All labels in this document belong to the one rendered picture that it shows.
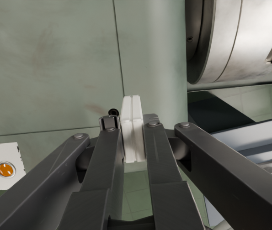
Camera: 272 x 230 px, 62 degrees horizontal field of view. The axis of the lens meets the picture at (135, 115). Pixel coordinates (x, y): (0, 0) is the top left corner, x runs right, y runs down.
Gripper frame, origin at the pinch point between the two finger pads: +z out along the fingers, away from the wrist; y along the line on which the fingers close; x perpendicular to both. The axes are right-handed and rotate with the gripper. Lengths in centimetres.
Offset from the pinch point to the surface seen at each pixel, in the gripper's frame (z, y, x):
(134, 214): 138, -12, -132
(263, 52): 17.8, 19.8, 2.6
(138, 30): 12.8, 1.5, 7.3
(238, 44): 16.8, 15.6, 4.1
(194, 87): 84, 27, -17
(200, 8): 19.6, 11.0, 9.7
